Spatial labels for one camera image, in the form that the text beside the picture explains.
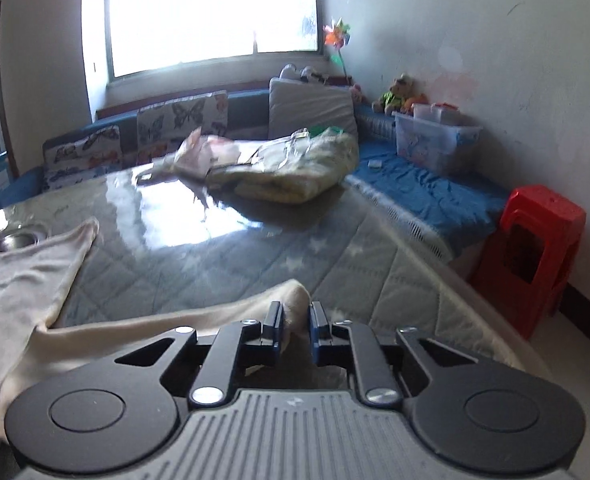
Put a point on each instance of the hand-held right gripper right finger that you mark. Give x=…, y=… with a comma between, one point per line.
x=317, y=332

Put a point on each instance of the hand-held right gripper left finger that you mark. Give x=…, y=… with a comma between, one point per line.
x=274, y=328

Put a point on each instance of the cream white garment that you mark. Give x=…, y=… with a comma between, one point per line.
x=20, y=280

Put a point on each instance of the yellow patterned folded clothes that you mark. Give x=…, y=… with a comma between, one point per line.
x=287, y=167

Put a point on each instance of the grey quilted table cover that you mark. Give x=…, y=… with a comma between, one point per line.
x=215, y=245

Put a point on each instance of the blue bed sheet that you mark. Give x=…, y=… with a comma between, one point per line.
x=420, y=190

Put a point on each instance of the pink white crumpled cloth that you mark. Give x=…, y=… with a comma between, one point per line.
x=202, y=152

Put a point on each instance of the grey white cushion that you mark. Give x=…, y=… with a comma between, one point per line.
x=307, y=107

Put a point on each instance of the clear plastic storage box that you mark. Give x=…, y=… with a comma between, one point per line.
x=432, y=140

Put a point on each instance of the butterfly print pillow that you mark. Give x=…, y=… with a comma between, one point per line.
x=82, y=157
x=182, y=120

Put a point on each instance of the red plastic stool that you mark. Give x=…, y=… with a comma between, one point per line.
x=532, y=255

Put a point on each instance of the brown teddy bear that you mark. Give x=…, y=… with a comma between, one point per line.
x=399, y=94

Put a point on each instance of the blue sofa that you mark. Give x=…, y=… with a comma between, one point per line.
x=125, y=125

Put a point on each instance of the white plush toys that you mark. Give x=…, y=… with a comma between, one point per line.
x=300, y=72

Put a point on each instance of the metal bowl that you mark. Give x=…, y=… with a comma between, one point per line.
x=12, y=239

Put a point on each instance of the colourful pinwheel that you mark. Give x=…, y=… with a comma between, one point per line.
x=336, y=40

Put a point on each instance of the window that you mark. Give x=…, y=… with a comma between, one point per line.
x=210, y=15

